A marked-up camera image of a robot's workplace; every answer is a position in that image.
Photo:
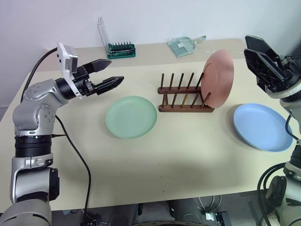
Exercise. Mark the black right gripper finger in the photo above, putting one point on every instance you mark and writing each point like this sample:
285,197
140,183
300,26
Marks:
258,44
261,64

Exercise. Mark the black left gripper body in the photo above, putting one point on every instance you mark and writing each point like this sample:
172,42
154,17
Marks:
82,83

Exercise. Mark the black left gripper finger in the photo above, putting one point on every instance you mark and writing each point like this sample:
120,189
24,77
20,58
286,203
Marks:
98,65
109,83

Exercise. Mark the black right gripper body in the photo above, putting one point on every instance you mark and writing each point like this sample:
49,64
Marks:
291,70

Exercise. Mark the light green plate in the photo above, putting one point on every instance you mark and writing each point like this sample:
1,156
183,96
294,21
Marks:
130,117

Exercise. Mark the pink red plate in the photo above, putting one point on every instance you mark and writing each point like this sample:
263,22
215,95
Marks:
218,80

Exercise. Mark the brown wooden dish rack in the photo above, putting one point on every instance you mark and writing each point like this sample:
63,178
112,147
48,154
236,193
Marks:
183,108

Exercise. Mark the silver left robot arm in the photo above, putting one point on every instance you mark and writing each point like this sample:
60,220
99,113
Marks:
35,113

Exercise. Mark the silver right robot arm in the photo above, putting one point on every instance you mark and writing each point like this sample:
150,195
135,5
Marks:
294,171

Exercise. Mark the green screwdriver bit case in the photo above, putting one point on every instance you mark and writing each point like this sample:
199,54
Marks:
122,53

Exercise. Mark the black zip tie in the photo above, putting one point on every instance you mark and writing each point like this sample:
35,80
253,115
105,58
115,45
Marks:
58,135

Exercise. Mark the light blue plate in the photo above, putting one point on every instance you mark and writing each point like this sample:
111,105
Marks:
261,127

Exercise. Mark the clear green dustpan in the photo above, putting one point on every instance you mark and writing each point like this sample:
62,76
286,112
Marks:
182,47

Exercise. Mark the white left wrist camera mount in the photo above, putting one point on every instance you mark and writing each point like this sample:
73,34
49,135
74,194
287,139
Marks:
63,58

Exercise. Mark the metal bracket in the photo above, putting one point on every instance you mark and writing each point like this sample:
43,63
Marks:
215,216

